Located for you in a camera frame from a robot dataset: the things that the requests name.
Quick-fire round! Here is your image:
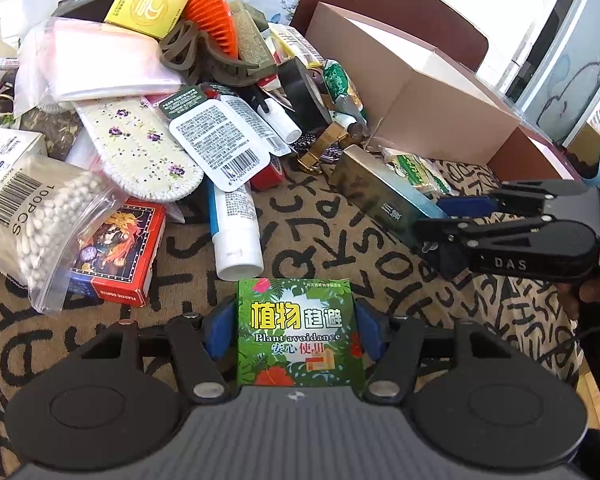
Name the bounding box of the person's right hand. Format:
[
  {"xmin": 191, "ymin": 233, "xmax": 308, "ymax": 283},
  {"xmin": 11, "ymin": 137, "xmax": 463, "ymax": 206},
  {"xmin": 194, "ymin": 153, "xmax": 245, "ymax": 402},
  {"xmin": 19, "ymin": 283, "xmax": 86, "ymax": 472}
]
[{"xmin": 556, "ymin": 275, "xmax": 600, "ymax": 321}]

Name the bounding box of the small white bottle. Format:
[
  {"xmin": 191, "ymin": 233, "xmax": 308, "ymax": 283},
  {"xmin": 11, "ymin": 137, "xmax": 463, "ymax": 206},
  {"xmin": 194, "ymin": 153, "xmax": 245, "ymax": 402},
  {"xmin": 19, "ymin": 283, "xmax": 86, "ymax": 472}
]
[{"xmin": 257, "ymin": 98, "xmax": 302, "ymax": 144}]

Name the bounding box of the green cracker snack packet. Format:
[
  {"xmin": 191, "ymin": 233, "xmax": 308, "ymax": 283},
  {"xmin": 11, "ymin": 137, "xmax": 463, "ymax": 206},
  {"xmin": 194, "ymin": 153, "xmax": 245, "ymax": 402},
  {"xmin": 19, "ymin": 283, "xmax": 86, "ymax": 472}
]
[{"xmin": 379, "ymin": 145, "xmax": 460, "ymax": 196}]

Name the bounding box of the green plant avoidance box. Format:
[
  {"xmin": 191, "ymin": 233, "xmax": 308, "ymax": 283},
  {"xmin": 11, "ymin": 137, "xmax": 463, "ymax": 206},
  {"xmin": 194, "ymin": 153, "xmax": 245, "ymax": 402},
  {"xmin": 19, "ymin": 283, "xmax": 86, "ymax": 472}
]
[{"xmin": 237, "ymin": 278, "xmax": 365, "ymax": 391}]

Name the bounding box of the red playing card box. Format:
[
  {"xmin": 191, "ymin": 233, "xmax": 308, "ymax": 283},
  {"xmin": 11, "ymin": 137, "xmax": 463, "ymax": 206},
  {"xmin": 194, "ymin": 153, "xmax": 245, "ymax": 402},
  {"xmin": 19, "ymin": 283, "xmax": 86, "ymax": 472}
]
[{"xmin": 68, "ymin": 198, "xmax": 166, "ymax": 308}]

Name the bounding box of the dark brown box lid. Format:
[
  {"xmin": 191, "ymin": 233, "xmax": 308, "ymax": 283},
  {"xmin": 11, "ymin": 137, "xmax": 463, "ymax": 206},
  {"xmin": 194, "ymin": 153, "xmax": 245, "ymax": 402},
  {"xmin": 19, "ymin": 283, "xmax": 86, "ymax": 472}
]
[{"xmin": 291, "ymin": 0, "xmax": 489, "ymax": 72}]

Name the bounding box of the clear zip bag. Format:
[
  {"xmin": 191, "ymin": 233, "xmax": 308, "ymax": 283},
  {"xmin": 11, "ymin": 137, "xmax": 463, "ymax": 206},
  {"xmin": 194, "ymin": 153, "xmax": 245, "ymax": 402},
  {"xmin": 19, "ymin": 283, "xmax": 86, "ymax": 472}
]
[{"xmin": 14, "ymin": 18, "xmax": 183, "ymax": 117}]

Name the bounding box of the green yellow snack packet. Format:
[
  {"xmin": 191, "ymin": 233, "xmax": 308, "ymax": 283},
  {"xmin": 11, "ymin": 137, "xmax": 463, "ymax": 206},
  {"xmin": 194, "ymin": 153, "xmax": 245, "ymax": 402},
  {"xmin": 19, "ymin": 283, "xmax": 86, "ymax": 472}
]
[{"xmin": 322, "ymin": 58, "xmax": 367, "ymax": 126}]

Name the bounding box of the olive green card box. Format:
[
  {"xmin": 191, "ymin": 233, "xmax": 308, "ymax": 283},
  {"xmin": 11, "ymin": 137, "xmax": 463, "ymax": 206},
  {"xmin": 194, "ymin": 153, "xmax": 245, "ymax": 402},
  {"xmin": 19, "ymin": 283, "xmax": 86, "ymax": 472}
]
[{"xmin": 230, "ymin": 0, "xmax": 277, "ymax": 80}]

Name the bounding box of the floral white insole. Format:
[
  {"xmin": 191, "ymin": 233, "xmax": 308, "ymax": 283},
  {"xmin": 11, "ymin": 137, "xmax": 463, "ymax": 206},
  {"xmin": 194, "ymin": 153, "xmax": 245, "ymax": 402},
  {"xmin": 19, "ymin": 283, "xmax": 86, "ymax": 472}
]
[{"xmin": 74, "ymin": 96, "xmax": 204, "ymax": 203}]

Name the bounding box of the small brown box right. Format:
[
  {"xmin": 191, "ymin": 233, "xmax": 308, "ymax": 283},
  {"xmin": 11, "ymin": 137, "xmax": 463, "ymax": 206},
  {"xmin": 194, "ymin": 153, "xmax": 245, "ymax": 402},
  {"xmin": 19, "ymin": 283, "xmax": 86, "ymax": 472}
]
[{"xmin": 488, "ymin": 125, "xmax": 581, "ymax": 181}]

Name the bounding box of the black electrical tape roll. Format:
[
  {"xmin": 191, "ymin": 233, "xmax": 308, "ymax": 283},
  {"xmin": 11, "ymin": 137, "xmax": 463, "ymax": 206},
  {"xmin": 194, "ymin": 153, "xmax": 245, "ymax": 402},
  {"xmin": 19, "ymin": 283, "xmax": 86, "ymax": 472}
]
[{"xmin": 278, "ymin": 58, "xmax": 332, "ymax": 132}]

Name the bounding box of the gold binder clip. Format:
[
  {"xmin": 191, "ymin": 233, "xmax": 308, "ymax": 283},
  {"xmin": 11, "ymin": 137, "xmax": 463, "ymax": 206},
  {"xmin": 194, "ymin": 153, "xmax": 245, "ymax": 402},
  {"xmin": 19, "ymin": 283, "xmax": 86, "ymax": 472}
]
[{"xmin": 298, "ymin": 122, "xmax": 349, "ymax": 174}]

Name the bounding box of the red tape roll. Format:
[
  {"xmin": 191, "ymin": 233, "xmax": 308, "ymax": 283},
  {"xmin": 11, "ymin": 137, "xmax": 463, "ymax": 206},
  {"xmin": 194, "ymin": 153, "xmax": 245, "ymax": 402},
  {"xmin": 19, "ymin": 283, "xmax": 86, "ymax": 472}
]
[{"xmin": 250, "ymin": 155, "xmax": 285, "ymax": 192}]

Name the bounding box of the dark teal long box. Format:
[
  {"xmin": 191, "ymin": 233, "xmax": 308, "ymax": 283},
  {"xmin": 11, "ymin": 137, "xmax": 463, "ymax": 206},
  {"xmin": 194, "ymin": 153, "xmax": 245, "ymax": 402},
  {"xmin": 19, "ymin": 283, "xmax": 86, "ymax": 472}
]
[{"xmin": 328, "ymin": 145, "xmax": 449, "ymax": 248}]

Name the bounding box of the olive rubber strap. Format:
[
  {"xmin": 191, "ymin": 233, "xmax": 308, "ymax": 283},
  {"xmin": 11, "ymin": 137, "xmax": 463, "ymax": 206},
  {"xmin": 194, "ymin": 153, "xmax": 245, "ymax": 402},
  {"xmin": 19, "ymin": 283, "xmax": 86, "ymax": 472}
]
[{"xmin": 158, "ymin": 19, "xmax": 259, "ymax": 86}]

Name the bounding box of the white blue medicine box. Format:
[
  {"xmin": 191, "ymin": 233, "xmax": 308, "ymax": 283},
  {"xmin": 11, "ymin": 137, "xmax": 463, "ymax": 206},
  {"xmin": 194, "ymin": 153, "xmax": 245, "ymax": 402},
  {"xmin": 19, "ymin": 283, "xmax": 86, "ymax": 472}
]
[{"xmin": 0, "ymin": 128, "xmax": 47, "ymax": 182}]

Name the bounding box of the tan cardboard box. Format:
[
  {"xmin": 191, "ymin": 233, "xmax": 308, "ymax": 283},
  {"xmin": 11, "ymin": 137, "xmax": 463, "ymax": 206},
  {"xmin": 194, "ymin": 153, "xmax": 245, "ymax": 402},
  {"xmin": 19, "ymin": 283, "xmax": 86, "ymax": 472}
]
[{"xmin": 306, "ymin": 2, "xmax": 519, "ymax": 165}]

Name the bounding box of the white cream tube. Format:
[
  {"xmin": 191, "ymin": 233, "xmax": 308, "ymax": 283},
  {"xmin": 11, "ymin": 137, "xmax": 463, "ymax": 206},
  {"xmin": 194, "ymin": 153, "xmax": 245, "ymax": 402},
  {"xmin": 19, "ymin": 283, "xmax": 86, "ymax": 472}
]
[{"xmin": 207, "ymin": 180, "xmax": 264, "ymax": 282}]

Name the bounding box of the orange silicone brush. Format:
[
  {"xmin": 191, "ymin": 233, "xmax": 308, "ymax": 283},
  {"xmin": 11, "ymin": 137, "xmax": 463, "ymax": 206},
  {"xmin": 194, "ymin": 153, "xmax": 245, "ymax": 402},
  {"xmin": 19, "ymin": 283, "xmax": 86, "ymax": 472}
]
[{"xmin": 183, "ymin": 0, "xmax": 238, "ymax": 58}]

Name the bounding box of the cotton swab bag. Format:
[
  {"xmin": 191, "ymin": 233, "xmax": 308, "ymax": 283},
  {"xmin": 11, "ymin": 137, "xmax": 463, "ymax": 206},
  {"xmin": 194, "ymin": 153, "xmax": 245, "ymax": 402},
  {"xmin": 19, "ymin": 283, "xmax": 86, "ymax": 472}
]
[{"xmin": 0, "ymin": 154, "xmax": 128, "ymax": 315}]

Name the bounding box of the white blister pack barcode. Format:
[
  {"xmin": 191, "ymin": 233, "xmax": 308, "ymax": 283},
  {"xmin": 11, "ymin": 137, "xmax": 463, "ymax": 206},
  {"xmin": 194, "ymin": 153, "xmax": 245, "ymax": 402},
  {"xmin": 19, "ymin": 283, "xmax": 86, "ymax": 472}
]
[{"xmin": 169, "ymin": 96, "xmax": 290, "ymax": 192}]

